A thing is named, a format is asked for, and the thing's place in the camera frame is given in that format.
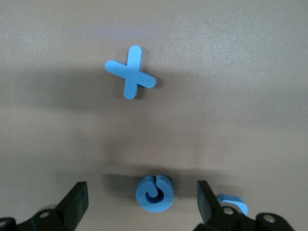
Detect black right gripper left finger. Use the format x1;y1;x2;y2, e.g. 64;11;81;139
0;181;90;231

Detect blue foam letter G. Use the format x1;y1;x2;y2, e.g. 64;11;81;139
135;175;174;213

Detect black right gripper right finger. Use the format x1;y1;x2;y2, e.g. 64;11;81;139
193;180;294;231

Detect blue foam letter E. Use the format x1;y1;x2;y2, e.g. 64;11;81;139
216;194;248;217

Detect brown table cover mat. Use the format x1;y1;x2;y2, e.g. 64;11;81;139
0;0;308;231

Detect blue foam letter X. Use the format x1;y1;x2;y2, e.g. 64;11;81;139
104;45;157;100

